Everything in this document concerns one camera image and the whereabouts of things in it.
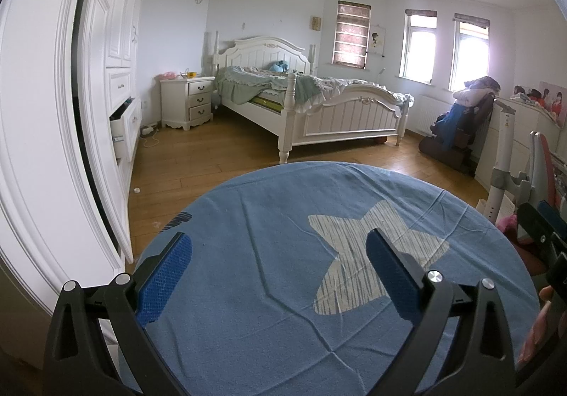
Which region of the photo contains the small wall picture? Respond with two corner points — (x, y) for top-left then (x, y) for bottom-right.
(369, 25), (385, 57)

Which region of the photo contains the white radiator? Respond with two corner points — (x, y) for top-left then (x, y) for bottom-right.
(406, 94), (459, 135)

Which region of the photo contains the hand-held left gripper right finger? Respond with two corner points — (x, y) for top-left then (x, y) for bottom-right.
(366, 228), (517, 396)

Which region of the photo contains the pale green blanket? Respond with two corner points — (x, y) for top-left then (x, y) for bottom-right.
(217, 65), (415, 115)

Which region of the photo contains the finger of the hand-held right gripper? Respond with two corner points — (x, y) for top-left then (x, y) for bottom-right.
(517, 200), (567, 256)

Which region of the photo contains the white cabinet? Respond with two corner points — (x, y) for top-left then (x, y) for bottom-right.
(476, 96), (567, 202)

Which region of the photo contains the blue star-print bed sheet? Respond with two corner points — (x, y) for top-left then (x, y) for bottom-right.
(117, 160), (542, 396)

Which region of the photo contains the white wardrobe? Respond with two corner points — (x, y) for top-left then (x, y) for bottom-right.
(0, 0), (145, 295)

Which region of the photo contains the white nightstand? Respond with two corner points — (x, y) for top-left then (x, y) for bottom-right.
(159, 75), (216, 131)

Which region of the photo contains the white wooden bed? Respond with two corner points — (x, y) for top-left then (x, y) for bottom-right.
(212, 30), (416, 164)

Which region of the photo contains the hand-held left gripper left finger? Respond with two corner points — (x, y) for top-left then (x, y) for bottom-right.
(42, 231), (193, 396)

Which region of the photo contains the window with brown blind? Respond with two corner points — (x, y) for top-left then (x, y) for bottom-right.
(331, 0), (372, 69)

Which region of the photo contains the poster with figures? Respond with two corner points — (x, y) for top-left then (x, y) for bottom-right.
(511, 79), (567, 128)

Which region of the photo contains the person's right hand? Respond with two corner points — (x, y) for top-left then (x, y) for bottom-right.
(517, 284), (555, 365)

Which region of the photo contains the narrow bright window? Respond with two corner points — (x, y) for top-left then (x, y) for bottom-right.
(399, 9), (438, 83)

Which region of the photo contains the pink grey child chair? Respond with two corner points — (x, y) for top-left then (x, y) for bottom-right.
(485, 107), (567, 277)

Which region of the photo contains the wide bright window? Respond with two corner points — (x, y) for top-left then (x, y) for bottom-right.
(448, 13), (492, 92)

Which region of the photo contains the dark massage chair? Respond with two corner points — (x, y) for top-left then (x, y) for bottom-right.
(419, 94), (496, 175)

